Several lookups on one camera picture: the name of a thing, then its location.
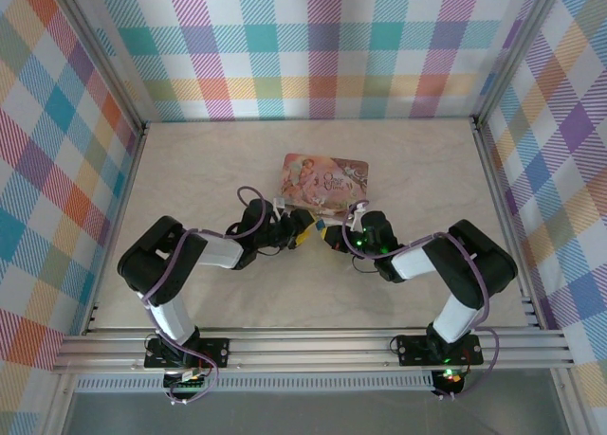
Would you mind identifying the aluminium frame post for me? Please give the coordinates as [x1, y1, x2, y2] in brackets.
[471, 0, 570, 128]
[49, 0, 148, 131]

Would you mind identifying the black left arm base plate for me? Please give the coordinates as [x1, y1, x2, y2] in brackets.
[143, 337, 231, 370]

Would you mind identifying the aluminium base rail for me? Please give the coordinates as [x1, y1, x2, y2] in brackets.
[51, 328, 578, 374]

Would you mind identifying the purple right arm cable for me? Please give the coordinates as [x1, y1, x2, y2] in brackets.
[341, 202, 502, 403]

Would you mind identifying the grey slotted cable duct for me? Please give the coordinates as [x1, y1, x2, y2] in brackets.
[75, 372, 435, 392]

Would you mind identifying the pink decorated tin box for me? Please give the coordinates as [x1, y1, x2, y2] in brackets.
[278, 153, 372, 217]

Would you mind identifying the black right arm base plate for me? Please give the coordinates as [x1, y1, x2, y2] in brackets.
[396, 334, 484, 366]

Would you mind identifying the aluminium side rail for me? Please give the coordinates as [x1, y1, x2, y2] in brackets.
[83, 121, 151, 336]
[471, 117, 546, 335]

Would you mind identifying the grey metal panel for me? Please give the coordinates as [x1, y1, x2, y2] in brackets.
[61, 390, 578, 435]

